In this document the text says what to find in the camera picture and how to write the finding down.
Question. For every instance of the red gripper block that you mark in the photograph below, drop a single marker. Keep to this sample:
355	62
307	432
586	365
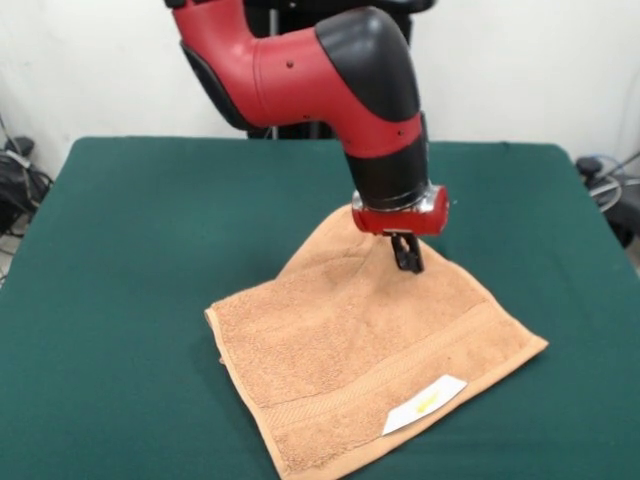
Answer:
405	222

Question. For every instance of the tan terry towel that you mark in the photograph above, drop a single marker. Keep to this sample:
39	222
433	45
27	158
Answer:
350	350

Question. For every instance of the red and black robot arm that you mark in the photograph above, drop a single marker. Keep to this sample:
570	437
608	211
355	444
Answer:
300	75

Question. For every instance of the dark green table cloth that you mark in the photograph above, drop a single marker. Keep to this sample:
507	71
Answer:
125	300

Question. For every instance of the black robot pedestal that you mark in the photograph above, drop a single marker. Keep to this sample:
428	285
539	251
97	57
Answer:
300	132

